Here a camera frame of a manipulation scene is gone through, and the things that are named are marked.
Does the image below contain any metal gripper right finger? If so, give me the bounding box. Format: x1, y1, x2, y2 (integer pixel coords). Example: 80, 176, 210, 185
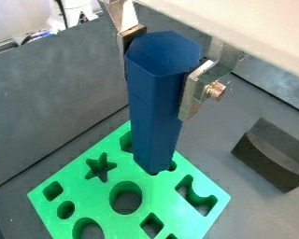
178, 37, 245, 121

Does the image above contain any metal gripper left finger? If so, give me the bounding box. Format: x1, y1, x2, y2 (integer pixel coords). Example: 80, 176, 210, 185
103, 0, 147, 74

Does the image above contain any blue hexagonal prism block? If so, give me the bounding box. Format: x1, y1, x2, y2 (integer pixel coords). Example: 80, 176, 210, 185
124, 31, 202, 175

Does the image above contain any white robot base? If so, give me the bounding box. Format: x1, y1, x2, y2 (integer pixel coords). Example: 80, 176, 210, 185
47, 0, 99, 31

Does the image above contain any green shape sorter board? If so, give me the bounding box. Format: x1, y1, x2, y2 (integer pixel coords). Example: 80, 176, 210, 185
28, 124, 231, 239

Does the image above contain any dark grey block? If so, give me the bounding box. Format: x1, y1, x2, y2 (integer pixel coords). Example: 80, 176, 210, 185
231, 118, 299, 193

